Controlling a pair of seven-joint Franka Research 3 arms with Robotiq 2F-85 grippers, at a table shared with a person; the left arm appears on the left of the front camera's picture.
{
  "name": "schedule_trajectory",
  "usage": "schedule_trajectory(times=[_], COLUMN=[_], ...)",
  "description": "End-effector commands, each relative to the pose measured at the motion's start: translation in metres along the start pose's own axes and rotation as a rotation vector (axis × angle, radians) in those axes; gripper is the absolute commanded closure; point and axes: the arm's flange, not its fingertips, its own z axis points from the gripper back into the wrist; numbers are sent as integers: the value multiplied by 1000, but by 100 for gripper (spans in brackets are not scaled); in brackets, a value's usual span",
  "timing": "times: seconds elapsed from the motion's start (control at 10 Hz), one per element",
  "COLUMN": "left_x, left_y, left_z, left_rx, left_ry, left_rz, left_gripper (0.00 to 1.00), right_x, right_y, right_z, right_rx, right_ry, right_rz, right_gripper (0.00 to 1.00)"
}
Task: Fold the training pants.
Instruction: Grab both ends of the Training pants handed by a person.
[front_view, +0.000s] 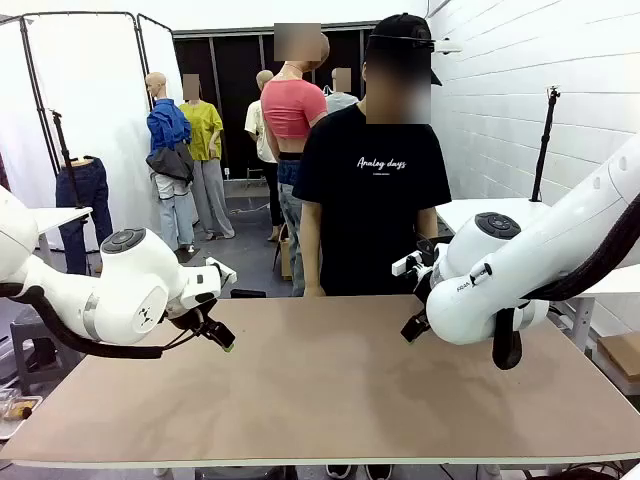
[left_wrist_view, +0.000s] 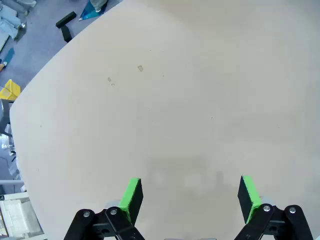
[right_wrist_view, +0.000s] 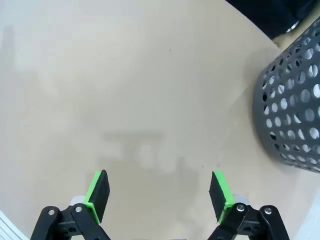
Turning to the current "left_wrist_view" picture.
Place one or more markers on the short black foam block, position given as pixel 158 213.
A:
pixel 66 34

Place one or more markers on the blue triangular sheet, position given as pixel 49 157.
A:
pixel 88 13

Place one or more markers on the white tray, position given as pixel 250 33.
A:
pixel 20 217

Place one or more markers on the light grey cloth bundle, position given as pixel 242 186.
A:
pixel 8 22

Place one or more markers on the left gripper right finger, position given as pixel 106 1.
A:
pixel 247 195

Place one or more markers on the teal flat item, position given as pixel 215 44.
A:
pixel 9 56

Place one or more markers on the yellow plastic crate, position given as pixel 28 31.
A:
pixel 10 90

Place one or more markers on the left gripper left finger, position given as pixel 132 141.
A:
pixel 132 200

